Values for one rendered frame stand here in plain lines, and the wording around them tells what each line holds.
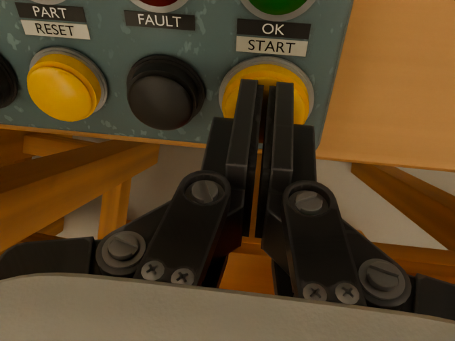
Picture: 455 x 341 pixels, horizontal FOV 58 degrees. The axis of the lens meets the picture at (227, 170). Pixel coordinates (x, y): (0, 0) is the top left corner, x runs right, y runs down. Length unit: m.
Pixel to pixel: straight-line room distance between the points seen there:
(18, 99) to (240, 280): 0.19
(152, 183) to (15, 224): 0.65
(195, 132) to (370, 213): 1.01
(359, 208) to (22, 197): 0.84
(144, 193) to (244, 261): 0.87
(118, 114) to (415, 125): 0.12
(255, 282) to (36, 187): 0.33
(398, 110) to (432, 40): 0.03
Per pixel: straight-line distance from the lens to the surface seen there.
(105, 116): 0.16
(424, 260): 0.34
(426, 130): 0.18
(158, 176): 1.12
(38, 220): 0.57
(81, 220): 1.23
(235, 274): 0.30
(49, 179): 0.57
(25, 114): 0.18
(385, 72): 0.18
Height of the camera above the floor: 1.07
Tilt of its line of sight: 79 degrees down
